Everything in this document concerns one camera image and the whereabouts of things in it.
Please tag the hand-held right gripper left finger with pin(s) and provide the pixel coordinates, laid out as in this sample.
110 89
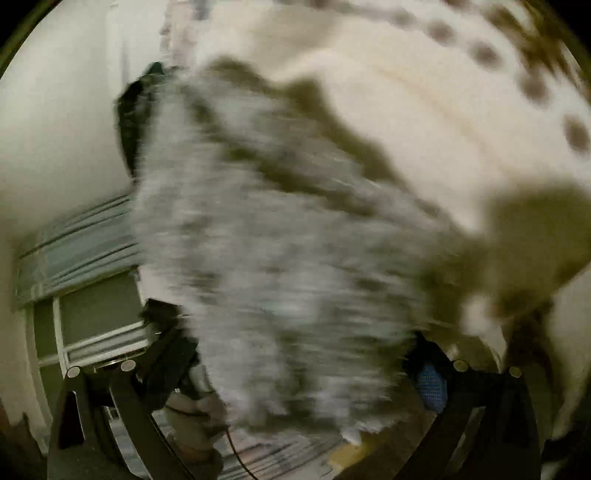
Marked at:
134 415

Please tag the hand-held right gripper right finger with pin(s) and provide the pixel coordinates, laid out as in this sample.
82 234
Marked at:
430 387

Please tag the grey fleece pants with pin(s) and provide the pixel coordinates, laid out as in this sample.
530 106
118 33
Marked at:
277 277

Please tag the person's left forearm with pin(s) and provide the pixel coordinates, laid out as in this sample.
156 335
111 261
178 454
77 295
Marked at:
196 429

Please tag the window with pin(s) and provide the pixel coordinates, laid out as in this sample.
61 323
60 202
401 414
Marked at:
97 309

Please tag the grey striped curtain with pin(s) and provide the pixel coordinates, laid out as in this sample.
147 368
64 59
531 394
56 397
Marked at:
78 249

